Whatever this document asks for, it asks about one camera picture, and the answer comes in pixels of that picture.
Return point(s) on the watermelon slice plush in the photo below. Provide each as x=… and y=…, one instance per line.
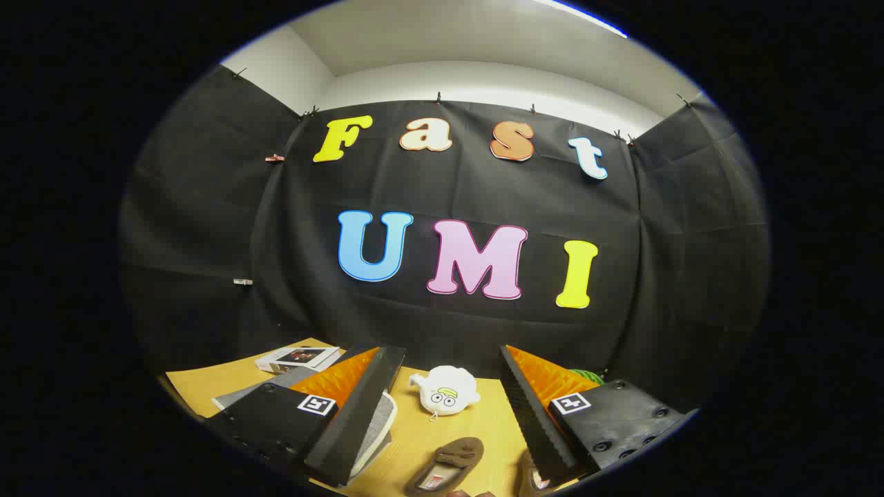
x=587, y=376

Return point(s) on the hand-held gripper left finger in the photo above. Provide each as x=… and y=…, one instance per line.
x=359, y=414

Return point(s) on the brown fuzzy shoe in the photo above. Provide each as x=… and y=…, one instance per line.
x=452, y=455
x=530, y=476

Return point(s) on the white plush toy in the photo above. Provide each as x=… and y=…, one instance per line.
x=445, y=390

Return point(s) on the white picture-cover book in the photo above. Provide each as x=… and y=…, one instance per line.
x=297, y=357

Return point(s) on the grey fabric storage box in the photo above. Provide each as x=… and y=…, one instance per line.
x=376, y=428

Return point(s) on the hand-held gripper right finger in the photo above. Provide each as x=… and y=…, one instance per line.
x=535, y=414

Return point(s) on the black backdrop cloth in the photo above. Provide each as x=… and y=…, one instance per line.
x=311, y=310

